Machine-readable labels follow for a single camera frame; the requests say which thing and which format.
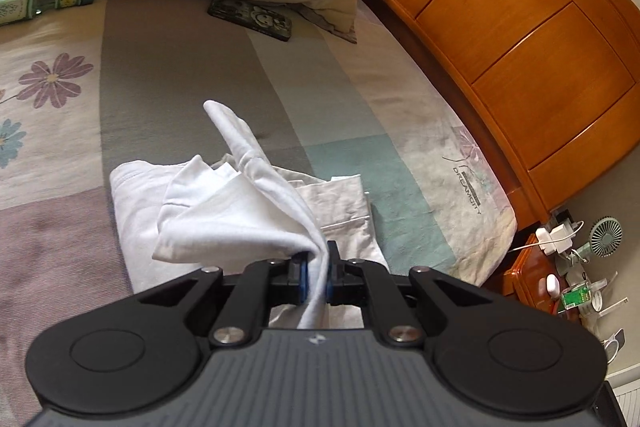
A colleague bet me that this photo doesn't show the green glass bottle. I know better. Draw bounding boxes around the green glass bottle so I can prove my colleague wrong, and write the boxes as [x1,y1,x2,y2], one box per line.
[0,0,94,26]

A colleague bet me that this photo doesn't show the white charger plug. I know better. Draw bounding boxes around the white charger plug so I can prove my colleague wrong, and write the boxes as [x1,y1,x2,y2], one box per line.
[509,220,585,256]

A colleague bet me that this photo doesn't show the orange wooden headboard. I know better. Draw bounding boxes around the orange wooden headboard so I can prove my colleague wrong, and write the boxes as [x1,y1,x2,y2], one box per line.
[367,0,639,228]

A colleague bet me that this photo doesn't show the small green box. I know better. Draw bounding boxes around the small green box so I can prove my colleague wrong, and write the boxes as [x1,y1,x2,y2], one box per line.
[560,282,592,311]

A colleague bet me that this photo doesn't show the small green fan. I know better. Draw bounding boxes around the small green fan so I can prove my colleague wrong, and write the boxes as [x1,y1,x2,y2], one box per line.
[572,216,624,263]

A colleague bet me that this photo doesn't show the wooden bedside table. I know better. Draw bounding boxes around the wooden bedside table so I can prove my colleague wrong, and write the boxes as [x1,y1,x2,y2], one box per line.
[483,231,580,323]

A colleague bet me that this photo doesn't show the white round earbud case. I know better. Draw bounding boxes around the white round earbud case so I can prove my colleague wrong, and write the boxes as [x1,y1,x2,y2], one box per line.
[544,273,561,299]

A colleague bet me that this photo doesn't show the white printed t-shirt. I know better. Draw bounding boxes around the white printed t-shirt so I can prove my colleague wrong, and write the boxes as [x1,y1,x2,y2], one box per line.
[110,101,385,329]

